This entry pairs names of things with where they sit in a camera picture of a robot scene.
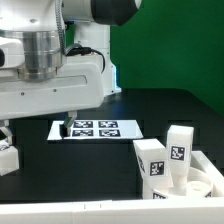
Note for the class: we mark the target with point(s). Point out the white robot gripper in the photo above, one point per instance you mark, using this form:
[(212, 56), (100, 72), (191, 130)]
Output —
[(78, 86)]

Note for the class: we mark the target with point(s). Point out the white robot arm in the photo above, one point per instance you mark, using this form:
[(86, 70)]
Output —
[(55, 56)]

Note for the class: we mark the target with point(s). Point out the white marker sheet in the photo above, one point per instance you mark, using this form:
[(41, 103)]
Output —
[(96, 129)]

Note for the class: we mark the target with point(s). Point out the white L-shaped wall fixture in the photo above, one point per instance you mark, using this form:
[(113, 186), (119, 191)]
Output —
[(152, 211)]

